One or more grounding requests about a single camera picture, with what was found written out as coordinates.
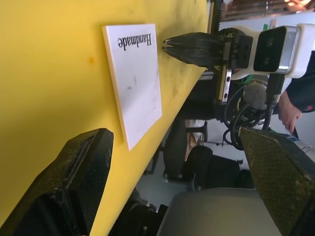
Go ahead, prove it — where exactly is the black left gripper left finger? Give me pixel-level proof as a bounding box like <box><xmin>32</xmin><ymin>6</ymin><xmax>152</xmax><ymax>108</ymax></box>
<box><xmin>0</xmin><ymin>127</ymin><xmax>115</xmax><ymax>236</ymax></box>

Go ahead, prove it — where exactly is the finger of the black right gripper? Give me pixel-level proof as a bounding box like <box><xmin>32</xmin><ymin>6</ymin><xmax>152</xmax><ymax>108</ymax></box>
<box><xmin>161</xmin><ymin>45</ymin><xmax>224</xmax><ymax>68</ymax></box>
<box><xmin>162</xmin><ymin>31</ymin><xmax>225</xmax><ymax>49</ymax></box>

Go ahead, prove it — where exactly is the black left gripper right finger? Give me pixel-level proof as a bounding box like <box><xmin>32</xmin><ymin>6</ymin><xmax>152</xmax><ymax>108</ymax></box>
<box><xmin>239</xmin><ymin>127</ymin><xmax>315</xmax><ymax>236</ymax></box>

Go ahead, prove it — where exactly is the bystander bare hand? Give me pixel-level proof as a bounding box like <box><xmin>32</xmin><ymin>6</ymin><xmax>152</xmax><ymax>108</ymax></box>
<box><xmin>280</xmin><ymin>92</ymin><xmax>303</xmax><ymax>134</ymax></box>

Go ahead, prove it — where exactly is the white flat box Handmade print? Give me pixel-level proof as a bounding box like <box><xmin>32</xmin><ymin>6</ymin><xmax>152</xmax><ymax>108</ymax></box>
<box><xmin>101</xmin><ymin>23</ymin><xmax>163</xmax><ymax>151</ymax></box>

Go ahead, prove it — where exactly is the black office chair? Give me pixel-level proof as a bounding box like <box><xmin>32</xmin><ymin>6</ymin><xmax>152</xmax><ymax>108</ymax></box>
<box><xmin>162</xmin><ymin>118</ymin><xmax>254</xmax><ymax>192</ymax></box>

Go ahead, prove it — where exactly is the grey robot torso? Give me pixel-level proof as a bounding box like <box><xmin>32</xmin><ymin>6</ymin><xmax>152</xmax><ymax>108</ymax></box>
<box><xmin>157</xmin><ymin>188</ymin><xmax>284</xmax><ymax>236</ymax></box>

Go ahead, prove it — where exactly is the aluminium table frame rail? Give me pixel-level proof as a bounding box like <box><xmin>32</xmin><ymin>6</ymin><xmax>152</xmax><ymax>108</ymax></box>
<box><xmin>207</xmin><ymin>0</ymin><xmax>223</xmax><ymax>34</ymax></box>

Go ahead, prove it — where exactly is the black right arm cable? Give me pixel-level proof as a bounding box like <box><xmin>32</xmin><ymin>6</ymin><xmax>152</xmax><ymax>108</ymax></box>
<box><xmin>222</xmin><ymin>73</ymin><xmax>284</xmax><ymax>151</ymax></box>

